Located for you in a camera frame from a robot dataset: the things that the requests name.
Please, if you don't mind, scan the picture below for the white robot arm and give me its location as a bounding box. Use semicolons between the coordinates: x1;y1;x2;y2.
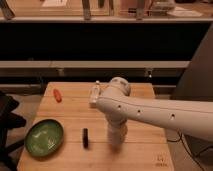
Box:
96;77;213;142

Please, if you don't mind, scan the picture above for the black eraser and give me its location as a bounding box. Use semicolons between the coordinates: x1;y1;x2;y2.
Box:
82;128;89;148

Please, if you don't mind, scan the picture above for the white tube bottle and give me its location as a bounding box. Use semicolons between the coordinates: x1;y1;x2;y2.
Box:
89;81;101;108

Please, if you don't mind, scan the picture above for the orange carrot toy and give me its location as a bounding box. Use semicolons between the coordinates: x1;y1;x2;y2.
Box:
53;89;62;103

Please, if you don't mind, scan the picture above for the green bowl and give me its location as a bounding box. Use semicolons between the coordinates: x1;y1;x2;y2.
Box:
24;119;64;158

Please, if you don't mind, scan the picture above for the black office chair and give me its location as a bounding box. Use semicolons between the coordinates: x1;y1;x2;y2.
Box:
0;91;26;171

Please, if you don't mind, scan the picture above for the black cable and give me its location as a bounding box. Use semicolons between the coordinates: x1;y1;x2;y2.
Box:
166;131;204;171

